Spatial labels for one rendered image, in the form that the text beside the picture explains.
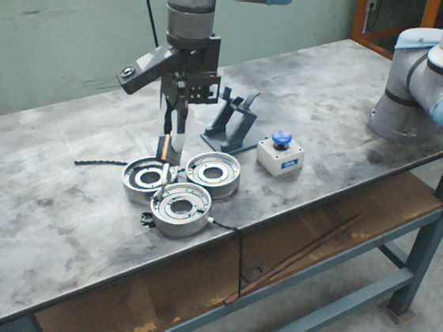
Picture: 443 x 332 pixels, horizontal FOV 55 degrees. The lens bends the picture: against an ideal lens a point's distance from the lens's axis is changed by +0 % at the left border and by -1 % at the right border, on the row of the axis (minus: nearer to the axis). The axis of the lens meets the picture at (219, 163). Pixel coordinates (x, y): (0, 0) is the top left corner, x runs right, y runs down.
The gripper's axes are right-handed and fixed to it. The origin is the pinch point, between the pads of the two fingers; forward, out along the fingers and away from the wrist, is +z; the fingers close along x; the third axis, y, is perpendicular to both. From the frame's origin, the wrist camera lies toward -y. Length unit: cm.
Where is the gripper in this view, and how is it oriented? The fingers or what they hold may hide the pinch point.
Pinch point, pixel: (169, 140)
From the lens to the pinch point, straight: 79.6
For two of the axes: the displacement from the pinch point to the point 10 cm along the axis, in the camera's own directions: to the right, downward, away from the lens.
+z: -1.2, 8.1, 5.7
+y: 8.9, -1.6, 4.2
